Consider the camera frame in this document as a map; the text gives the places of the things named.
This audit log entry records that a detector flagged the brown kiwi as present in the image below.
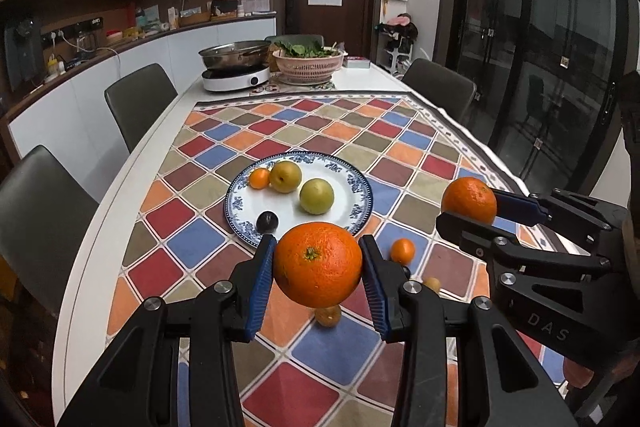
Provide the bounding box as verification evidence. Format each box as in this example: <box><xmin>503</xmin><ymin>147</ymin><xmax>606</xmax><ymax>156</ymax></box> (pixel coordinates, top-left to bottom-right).
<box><xmin>423</xmin><ymin>277</ymin><xmax>442</xmax><ymax>294</ymax></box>
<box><xmin>314</xmin><ymin>306</ymin><xmax>342</xmax><ymax>329</ymax></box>

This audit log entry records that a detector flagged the large orange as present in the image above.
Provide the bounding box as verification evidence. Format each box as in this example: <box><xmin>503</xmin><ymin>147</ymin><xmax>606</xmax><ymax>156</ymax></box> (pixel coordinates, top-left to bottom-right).
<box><xmin>273</xmin><ymin>222</ymin><xmax>362</xmax><ymax>309</ymax></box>
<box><xmin>440</xmin><ymin>176</ymin><xmax>498</xmax><ymax>225</ymax></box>

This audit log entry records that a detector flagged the small orange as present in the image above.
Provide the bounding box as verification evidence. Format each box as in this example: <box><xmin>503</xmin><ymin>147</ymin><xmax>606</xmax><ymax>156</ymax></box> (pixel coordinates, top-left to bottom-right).
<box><xmin>247</xmin><ymin>168</ymin><xmax>270</xmax><ymax>190</ymax></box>
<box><xmin>390</xmin><ymin>237</ymin><xmax>416</xmax><ymax>267</ymax></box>

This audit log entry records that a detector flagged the dark plum front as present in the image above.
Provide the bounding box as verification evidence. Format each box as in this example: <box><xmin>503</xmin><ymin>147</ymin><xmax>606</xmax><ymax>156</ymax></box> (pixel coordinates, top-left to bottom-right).
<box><xmin>255</xmin><ymin>210</ymin><xmax>279</xmax><ymax>234</ymax></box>

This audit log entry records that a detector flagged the green pear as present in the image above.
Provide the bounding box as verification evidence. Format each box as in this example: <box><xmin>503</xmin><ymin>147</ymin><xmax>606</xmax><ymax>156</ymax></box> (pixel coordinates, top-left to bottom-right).
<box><xmin>299</xmin><ymin>178</ymin><xmax>334</xmax><ymax>216</ymax></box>

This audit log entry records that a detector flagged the golden round pear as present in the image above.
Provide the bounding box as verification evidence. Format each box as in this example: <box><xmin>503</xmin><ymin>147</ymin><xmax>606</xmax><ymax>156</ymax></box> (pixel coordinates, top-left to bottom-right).
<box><xmin>269</xmin><ymin>160</ymin><xmax>303</xmax><ymax>194</ymax></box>

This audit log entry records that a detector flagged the colourful checkered tablecloth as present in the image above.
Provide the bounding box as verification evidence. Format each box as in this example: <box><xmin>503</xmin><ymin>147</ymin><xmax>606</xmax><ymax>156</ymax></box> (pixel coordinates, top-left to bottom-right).
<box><xmin>105</xmin><ymin>92</ymin><xmax>591</xmax><ymax>427</ymax></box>

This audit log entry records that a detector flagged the blue white porcelain plate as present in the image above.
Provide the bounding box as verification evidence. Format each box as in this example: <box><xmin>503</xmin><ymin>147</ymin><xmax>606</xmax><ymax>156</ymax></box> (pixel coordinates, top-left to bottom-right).
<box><xmin>222</xmin><ymin>150</ymin><xmax>373</xmax><ymax>248</ymax></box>

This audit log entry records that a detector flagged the grey chair right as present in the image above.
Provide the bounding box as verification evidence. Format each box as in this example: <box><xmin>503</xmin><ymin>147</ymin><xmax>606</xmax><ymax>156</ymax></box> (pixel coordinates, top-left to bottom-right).
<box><xmin>401</xmin><ymin>58</ymin><xmax>476</xmax><ymax>124</ymax></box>

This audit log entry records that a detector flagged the grey chair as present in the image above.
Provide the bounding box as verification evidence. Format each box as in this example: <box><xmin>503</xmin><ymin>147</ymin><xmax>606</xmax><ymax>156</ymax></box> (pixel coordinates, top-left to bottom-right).
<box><xmin>0</xmin><ymin>145</ymin><xmax>98</xmax><ymax>315</ymax></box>
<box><xmin>104</xmin><ymin>63</ymin><xmax>178</xmax><ymax>152</ymax></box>
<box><xmin>401</xmin><ymin>58</ymin><xmax>476</xmax><ymax>124</ymax></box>

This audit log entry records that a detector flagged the grey chair near left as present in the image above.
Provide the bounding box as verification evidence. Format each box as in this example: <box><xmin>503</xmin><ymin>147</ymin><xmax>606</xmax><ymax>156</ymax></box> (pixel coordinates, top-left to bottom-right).
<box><xmin>0</xmin><ymin>145</ymin><xmax>98</xmax><ymax>315</ymax></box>

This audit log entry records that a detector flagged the small box on table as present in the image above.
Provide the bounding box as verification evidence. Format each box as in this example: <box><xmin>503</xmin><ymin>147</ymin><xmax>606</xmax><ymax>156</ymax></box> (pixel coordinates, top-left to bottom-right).
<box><xmin>343</xmin><ymin>56</ymin><xmax>371</xmax><ymax>69</ymax></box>

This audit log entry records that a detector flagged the grey chair far left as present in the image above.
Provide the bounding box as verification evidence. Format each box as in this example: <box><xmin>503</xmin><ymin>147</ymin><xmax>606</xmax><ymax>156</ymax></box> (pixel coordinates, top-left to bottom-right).
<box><xmin>104</xmin><ymin>63</ymin><xmax>178</xmax><ymax>152</ymax></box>

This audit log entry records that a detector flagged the white induction cooker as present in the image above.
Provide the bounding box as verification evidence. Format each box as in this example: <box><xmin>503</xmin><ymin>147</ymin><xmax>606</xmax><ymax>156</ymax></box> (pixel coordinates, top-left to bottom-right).
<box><xmin>202</xmin><ymin>65</ymin><xmax>270</xmax><ymax>93</ymax></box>

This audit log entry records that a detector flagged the pink basket with greens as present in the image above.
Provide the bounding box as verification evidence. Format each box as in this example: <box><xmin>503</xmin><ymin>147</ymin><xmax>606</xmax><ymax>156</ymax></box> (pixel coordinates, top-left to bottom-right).
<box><xmin>271</xmin><ymin>43</ymin><xmax>346</xmax><ymax>86</ymax></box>

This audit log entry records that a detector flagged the steel pot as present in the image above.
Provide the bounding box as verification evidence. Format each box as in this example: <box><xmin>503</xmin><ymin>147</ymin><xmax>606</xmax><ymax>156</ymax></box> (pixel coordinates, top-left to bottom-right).
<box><xmin>198</xmin><ymin>40</ymin><xmax>270</xmax><ymax>70</ymax></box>

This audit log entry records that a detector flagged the black coffee machine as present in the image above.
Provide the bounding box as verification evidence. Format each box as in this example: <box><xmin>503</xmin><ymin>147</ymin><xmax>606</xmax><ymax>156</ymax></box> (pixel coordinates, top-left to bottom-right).
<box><xmin>3</xmin><ymin>17</ymin><xmax>44</xmax><ymax>92</ymax></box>

